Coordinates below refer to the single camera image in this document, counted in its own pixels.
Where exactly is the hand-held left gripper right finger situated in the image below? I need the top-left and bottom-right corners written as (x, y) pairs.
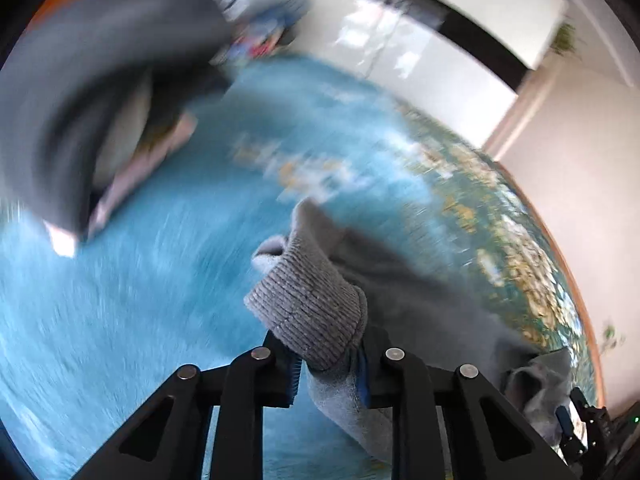
top-left (356, 332), bottom-right (578, 480)

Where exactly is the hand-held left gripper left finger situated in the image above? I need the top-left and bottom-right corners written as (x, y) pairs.
top-left (72, 331), bottom-right (302, 480)

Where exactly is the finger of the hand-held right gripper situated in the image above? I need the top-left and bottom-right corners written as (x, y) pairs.
top-left (555, 405), bottom-right (587, 464)
top-left (569, 386), bottom-right (592, 419)

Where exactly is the grey knitted sweater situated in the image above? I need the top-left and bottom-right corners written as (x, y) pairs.
top-left (244, 200), bottom-right (573, 463)

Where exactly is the teal floral plush blanket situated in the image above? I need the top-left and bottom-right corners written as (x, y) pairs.
top-left (0, 55), bottom-right (601, 480)

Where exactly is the pink cloth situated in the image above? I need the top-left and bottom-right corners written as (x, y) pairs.
top-left (45, 80), bottom-right (198, 259)

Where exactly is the floral print folded quilt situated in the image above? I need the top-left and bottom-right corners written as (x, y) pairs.
top-left (219, 4), bottom-right (302, 64)

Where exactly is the green potted plant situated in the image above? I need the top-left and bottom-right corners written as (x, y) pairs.
top-left (550, 22), bottom-right (584, 61)

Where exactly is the dark grey cloth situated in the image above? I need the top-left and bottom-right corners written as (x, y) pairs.
top-left (0, 0), bottom-right (236, 233)

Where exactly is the white wall socket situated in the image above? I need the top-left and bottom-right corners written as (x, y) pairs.
top-left (599, 324), bottom-right (627, 357)

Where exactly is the orange wooden bed frame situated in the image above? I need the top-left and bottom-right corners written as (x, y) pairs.
top-left (492, 157), bottom-right (609, 411)

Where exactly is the wooden door frame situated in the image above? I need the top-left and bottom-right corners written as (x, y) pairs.
top-left (482, 62), bottom-right (567, 162)

